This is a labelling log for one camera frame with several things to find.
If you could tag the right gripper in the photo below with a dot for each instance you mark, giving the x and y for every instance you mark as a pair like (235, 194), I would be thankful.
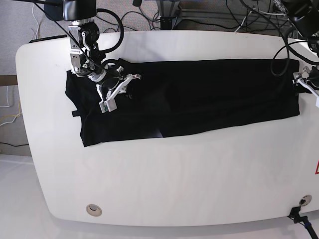
(88, 61)

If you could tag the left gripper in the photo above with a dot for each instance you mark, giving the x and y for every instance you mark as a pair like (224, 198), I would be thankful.
(313, 44)

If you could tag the black T-shirt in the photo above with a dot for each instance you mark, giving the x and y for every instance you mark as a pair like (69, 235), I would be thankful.
(180, 98)

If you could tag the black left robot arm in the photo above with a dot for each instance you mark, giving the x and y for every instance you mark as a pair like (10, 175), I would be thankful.
(304, 16)

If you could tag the black flat bar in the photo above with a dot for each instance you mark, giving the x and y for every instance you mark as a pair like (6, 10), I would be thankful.
(48, 38)

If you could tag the red warning sticker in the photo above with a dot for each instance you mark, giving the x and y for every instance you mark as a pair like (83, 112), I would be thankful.
(317, 169)

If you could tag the round black stand base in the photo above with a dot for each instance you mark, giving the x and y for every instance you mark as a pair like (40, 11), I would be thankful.
(54, 10)

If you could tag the round table grommet right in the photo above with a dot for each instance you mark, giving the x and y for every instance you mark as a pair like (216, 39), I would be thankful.
(305, 200)

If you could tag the round table grommet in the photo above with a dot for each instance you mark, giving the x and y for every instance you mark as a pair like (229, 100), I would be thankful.
(305, 200)
(94, 210)

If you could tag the round table grommet left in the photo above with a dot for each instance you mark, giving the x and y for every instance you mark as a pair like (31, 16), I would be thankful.
(94, 210)

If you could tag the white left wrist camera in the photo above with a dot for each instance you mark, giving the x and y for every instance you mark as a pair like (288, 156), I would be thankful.
(302, 82)

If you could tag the aluminium frame post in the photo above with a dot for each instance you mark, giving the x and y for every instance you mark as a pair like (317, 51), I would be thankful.
(169, 11)

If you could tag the black cable clamp plug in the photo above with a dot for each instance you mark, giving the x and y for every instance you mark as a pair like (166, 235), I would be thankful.
(303, 220)

